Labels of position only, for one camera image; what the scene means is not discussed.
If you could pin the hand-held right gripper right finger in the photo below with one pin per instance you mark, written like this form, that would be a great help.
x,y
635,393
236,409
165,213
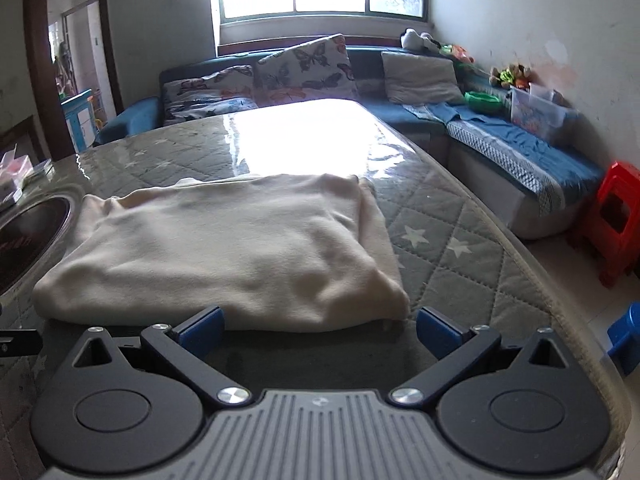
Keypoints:
x,y
440,332

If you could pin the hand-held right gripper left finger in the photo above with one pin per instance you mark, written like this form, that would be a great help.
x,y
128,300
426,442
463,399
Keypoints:
x,y
200,331

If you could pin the cream sweatshirt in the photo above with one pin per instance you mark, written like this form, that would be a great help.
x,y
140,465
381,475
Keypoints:
x,y
225,250

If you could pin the hanging clothes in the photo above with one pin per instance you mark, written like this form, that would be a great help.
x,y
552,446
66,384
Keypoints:
x,y
62,60

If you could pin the round built-in table hob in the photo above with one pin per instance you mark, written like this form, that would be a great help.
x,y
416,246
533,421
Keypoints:
x,y
30,240

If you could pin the blue plastic stool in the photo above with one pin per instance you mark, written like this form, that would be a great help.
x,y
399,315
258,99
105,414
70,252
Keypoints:
x,y
625,335

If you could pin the red plastic stool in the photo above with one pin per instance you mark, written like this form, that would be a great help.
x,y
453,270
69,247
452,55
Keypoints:
x,y
615,225

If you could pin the blue sofa blanket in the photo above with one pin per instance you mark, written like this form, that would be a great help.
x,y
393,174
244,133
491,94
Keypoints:
x,y
500,135

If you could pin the blue corner sofa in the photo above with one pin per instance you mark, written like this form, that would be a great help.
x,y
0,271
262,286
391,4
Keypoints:
x,y
130,120

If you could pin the light blue cabinet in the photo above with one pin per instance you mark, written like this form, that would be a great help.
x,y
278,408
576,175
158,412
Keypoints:
x,y
77,117

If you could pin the green plastic bowl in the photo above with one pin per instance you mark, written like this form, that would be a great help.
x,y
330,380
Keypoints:
x,y
482,101

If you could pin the clear plastic storage box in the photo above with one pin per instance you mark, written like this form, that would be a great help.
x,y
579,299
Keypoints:
x,y
537,112

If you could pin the grey pillow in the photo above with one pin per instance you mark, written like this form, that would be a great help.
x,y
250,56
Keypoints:
x,y
420,77

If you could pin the brown plush toy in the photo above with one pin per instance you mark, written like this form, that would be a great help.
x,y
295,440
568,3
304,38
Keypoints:
x,y
521,72

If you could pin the orange and green plush toy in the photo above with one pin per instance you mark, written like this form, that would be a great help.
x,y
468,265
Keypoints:
x,y
457,54

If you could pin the large butterfly print pillow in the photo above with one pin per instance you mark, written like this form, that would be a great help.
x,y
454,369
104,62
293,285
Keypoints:
x,y
305,67

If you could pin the panda plush toy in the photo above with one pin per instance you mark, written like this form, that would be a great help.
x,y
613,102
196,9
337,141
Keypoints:
x,y
417,40

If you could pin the brown wooden door frame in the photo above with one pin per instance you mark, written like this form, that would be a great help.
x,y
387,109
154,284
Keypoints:
x,y
35,60

